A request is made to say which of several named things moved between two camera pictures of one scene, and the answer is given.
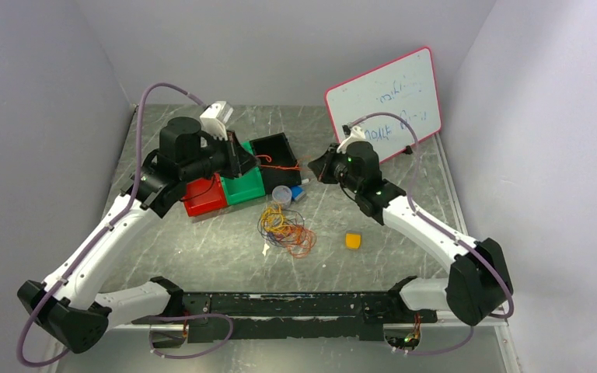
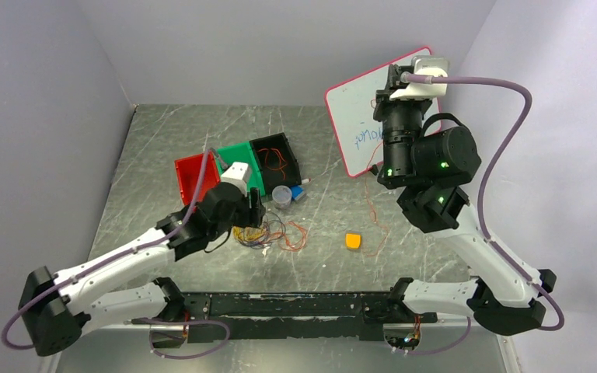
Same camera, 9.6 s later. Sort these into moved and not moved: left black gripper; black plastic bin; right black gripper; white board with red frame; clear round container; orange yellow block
Moved: right black gripper; left black gripper
Not moved: orange yellow block; clear round container; white board with red frame; black plastic bin
